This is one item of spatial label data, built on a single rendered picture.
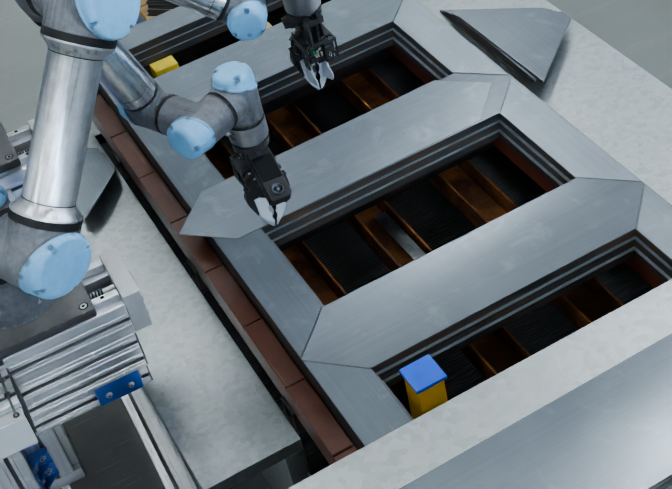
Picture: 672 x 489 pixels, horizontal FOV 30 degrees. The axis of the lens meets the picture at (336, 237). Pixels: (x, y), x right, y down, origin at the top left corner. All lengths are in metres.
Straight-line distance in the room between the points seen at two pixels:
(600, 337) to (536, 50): 1.15
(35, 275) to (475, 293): 0.78
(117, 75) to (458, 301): 0.71
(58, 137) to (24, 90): 2.75
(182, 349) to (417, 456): 0.86
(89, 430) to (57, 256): 1.19
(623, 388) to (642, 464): 0.13
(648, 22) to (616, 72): 1.49
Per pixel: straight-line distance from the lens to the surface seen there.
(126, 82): 2.21
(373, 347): 2.20
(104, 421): 3.13
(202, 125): 2.20
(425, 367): 2.12
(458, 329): 2.22
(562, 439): 1.78
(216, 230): 2.49
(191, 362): 2.52
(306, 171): 2.57
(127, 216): 2.89
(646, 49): 4.27
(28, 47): 4.94
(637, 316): 1.96
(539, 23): 3.02
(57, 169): 1.97
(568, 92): 2.87
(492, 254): 2.32
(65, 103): 1.95
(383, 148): 2.59
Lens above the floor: 2.49
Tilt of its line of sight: 42 degrees down
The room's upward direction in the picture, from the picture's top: 13 degrees counter-clockwise
